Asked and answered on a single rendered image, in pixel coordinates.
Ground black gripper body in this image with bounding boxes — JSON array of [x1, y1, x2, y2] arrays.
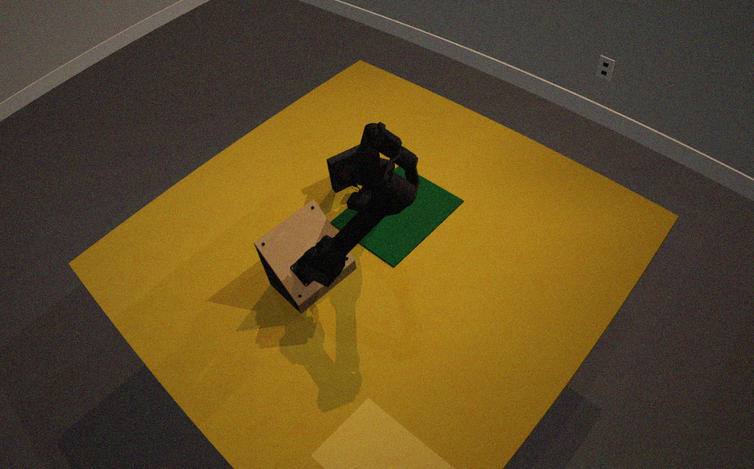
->
[[347, 158, 395, 211]]

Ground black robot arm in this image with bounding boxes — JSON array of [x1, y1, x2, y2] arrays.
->
[[290, 122, 420, 287]]

